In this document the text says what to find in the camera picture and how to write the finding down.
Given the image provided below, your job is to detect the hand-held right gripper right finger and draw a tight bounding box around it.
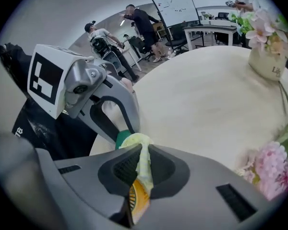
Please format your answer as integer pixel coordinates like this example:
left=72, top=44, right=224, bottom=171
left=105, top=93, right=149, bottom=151
left=147, top=144, right=283, bottom=230

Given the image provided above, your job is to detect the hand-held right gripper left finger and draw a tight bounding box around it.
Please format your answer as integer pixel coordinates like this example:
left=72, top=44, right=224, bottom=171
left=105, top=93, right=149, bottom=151
left=35, top=144, right=144, bottom=227

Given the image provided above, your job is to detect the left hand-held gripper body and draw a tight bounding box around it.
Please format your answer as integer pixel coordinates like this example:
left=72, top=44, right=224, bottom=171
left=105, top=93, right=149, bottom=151
left=27, top=44, right=122, bottom=120

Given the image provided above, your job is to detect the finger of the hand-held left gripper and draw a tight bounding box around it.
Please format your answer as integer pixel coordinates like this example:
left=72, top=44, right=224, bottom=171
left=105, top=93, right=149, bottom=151
left=80, top=101, right=120, bottom=145
left=93, top=76, right=142, bottom=134

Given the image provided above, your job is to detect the light yellow cloth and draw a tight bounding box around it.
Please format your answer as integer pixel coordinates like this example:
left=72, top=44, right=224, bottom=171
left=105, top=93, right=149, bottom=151
left=119, top=132, right=156, bottom=194

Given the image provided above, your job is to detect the person's left hand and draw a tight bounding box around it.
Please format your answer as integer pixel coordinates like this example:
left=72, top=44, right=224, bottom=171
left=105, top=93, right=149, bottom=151
left=121, top=77, right=136, bottom=94

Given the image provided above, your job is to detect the grey plastic chair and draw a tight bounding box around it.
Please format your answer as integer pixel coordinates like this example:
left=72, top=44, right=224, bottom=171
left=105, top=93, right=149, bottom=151
left=102, top=48, right=123, bottom=79

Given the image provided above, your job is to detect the black office chair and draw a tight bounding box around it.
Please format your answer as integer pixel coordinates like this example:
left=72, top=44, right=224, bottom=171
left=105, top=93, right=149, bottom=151
left=129, top=35, right=155, bottom=62
left=165, top=23, right=190, bottom=55

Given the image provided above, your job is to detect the pink artificial flower branch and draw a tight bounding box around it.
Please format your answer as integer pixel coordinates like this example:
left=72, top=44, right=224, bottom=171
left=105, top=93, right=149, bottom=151
left=234, top=80, right=288, bottom=202

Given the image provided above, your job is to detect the white rectangular table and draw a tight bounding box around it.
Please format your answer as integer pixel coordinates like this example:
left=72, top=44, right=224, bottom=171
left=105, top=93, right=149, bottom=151
left=183, top=24, right=239, bottom=51

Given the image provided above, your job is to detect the whiteboard on black stand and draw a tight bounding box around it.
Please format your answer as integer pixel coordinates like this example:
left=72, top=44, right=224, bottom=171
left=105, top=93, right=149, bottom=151
left=142, top=0, right=205, bottom=48

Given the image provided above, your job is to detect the white ceramic vase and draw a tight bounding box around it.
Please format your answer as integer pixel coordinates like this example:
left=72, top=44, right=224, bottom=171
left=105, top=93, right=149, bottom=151
left=248, top=44, right=288, bottom=81

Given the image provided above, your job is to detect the pink white flower bouquet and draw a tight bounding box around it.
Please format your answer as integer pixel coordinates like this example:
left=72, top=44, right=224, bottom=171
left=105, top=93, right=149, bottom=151
left=228, top=8, right=288, bottom=60

